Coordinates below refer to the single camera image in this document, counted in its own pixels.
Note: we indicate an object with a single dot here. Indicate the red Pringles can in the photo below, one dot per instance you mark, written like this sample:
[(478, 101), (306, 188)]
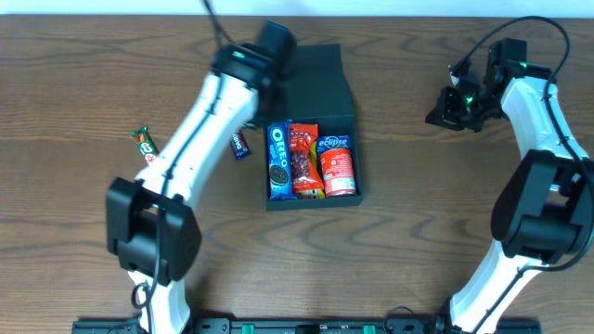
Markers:
[(338, 172)]

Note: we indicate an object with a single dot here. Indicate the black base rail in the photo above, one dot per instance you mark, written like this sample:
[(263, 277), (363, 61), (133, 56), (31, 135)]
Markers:
[(398, 325)]

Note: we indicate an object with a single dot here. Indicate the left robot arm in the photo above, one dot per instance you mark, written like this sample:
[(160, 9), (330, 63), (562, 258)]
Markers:
[(150, 221)]

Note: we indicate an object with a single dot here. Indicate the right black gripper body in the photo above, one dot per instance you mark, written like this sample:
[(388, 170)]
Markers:
[(445, 109)]

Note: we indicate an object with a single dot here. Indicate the blue Eclipse mint pack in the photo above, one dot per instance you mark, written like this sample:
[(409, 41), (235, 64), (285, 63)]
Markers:
[(330, 142)]

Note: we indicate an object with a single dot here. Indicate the red Hacks candy bag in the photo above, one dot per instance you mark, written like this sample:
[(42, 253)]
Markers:
[(301, 137)]

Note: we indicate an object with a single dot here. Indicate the red KitKat bar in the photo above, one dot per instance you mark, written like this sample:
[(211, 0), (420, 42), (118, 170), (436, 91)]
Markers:
[(145, 144)]

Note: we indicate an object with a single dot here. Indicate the blue Oreo cookie pack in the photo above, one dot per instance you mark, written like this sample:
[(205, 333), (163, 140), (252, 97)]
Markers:
[(279, 160)]

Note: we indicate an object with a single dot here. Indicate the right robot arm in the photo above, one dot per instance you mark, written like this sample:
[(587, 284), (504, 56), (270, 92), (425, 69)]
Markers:
[(545, 211)]

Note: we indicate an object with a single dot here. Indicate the dark blue chocolate bar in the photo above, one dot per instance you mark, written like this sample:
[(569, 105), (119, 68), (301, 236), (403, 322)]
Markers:
[(239, 146)]

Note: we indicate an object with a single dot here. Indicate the black box with hinged lid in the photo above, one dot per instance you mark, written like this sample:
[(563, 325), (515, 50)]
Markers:
[(316, 91)]

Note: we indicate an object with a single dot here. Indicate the yellow Hacks candy bag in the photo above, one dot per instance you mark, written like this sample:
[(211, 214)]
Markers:
[(307, 181)]

